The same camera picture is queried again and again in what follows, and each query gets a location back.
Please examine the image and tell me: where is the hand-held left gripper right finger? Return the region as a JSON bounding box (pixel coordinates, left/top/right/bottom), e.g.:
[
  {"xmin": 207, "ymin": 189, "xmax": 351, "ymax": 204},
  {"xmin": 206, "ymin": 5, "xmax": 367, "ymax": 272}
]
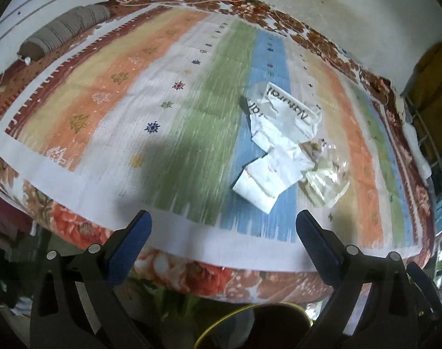
[{"xmin": 295, "ymin": 209, "xmax": 419, "ymax": 349}]

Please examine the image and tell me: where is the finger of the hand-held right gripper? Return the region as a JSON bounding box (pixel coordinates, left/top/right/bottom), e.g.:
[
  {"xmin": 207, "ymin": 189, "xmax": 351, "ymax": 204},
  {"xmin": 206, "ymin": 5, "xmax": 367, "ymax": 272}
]
[{"xmin": 405, "ymin": 261, "xmax": 442, "ymax": 311}]

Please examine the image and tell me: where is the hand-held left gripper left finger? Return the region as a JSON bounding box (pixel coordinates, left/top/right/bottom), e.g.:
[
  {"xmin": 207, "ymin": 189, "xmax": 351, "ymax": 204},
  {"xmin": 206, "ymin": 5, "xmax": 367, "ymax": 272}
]
[{"xmin": 29, "ymin": 209, "xmax": 153, "ymax": 349}]

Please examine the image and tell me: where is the yellowish clear plastic packet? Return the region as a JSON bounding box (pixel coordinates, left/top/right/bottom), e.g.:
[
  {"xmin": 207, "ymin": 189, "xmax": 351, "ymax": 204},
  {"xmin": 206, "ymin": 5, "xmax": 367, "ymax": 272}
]
[{"xmin": 299, "ymin": 139, "xmax": 351, "ymax": 209}]

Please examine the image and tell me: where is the white plastic bag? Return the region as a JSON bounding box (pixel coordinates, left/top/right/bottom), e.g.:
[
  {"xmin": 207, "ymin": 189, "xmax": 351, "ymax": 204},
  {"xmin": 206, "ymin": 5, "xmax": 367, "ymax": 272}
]
[{"xmin": 231, "ymin": 140, "xmax": 306, "ymax": 214}]

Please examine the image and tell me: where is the dark bin with gold rim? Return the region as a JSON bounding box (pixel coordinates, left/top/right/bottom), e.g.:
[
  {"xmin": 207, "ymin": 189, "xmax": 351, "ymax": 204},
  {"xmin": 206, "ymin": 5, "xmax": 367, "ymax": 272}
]
[{"xmin": 196, "ymin": 301, "xmax": 313, "ymax": 349}]

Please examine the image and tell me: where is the printed white plastic wrapper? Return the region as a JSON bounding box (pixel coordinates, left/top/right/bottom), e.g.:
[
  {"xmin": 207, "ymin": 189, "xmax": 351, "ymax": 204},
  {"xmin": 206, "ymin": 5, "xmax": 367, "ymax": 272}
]
[{"xmin": 243, "ymin": 82, "xmax": 323, "ymax": 143}]

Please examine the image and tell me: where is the floral brown blanket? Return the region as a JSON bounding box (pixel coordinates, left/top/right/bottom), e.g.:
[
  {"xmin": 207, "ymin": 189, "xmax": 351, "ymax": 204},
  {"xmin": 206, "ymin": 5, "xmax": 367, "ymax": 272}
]
[{"xmin": 0, "ymin": 0, "xmax": 437, "ymax": 304}]

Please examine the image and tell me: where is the green printed cloth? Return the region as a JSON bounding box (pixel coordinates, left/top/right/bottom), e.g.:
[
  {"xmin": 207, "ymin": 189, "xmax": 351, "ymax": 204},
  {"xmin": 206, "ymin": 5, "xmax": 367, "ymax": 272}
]
[{"xmin": 134, "ymin": 280, "xmax": 252, "ymax": 337}]

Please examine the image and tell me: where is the striped pastel mat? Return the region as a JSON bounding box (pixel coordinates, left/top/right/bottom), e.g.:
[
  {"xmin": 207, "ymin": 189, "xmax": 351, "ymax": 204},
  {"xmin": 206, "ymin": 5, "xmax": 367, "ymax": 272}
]
[{"xmin": 0, "ymin": 2, "xmax": 425, "ymax": 273}]

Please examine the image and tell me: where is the white cloth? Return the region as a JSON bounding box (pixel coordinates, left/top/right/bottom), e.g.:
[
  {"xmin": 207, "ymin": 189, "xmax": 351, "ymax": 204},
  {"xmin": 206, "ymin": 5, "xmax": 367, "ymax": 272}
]
[{"xmin": 395, "ymin": 91, "xmax": 433, "ymax": 180}]

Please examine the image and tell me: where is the metal rack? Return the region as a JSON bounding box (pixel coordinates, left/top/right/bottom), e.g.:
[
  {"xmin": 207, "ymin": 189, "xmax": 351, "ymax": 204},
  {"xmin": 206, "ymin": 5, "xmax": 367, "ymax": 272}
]
[{"xmin": 406, "ymin": 95, "xmax": 442, "ymax": 197}]

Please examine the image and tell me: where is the yellow cloth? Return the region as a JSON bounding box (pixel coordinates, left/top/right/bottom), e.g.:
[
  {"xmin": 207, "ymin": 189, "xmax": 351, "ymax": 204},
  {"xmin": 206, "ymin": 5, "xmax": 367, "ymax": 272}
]
[{"xmin": 406, "ymin": 38, "xmax": 442, "ymax": 117}]

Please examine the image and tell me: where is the grey ribbed bolster pillow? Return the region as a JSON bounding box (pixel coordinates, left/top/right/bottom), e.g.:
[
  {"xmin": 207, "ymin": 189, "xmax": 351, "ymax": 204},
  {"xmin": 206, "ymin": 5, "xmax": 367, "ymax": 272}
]
[{"xmin": 18, "ymin": 3, "xmax": 111, "ymax": 62}]

